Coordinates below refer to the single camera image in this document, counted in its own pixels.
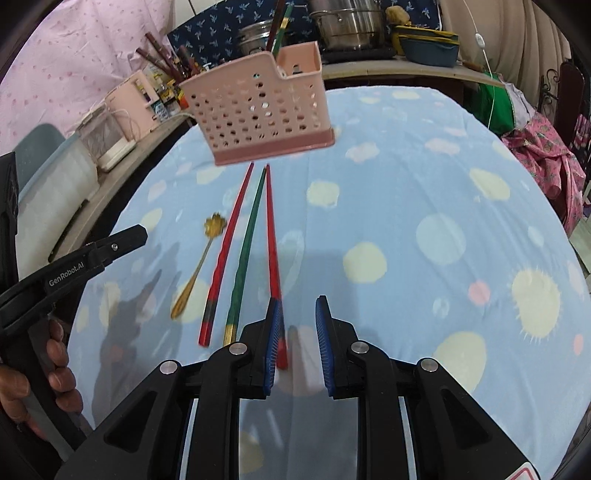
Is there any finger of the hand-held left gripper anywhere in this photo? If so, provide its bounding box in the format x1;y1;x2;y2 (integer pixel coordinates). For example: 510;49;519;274
0;153;20;282
89;224;148;269

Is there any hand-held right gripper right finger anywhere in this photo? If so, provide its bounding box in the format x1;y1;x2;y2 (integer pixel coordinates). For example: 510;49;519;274
315;295;541;480

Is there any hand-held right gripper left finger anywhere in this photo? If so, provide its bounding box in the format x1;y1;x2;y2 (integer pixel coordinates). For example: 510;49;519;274
55;298;284;480

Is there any gold flower spoon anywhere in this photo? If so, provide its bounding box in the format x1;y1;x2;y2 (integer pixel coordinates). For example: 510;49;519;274
171;213;228;320

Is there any green chopstick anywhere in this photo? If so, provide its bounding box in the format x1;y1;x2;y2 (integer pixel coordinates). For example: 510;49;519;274
273;4;295;61
223;167;268;347

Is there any red chopstick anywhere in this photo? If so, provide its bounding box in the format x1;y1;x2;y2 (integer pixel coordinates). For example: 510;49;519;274
265;165;290;371
198;162;256;348

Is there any pink perforated utensil basket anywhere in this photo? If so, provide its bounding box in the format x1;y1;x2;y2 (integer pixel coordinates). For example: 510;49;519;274
178;41;336;166

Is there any translucent plastic storage box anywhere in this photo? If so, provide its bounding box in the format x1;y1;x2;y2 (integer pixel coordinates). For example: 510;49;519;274
11;124;100;219

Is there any white small appliance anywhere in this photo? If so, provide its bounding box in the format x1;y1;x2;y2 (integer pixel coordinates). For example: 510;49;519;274
76;108;137;172

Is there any pink electric appliance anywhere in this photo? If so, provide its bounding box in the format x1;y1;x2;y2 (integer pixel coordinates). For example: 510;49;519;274
104;73;158;139

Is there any yellow label sauce bottle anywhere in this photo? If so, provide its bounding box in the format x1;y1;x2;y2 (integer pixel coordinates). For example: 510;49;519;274
157;83;181;112

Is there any pink printed curtain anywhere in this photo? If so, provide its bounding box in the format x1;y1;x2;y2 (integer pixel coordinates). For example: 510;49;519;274
0;0;186;158

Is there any navy floral cloth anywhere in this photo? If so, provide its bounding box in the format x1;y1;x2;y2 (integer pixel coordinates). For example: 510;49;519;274
167;0;439;52

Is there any stainless steel rice cooker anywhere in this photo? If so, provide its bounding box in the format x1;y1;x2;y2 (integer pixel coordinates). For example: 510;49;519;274
238;21;278;59

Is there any pink floral garment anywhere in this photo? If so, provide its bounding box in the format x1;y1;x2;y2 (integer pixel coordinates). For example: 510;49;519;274
502;115;588;237

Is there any wooden shelf board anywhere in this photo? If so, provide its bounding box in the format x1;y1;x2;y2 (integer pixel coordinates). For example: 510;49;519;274
321;55;505;87

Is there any green cloth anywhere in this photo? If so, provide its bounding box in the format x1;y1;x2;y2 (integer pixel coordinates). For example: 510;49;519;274
475;71;516;137

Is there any stainless steel steamer pot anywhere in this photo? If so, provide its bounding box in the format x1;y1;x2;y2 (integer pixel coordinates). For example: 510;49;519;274
308;0;387;51

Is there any dark ornate chair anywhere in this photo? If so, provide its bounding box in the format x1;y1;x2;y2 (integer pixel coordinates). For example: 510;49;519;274
538;62;591;149

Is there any beige curtain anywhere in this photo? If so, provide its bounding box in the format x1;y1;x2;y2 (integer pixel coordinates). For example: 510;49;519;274
438;0;574;103

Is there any white cable with switch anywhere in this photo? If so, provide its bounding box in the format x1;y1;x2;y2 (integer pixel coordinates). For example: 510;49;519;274
462;0;502;136

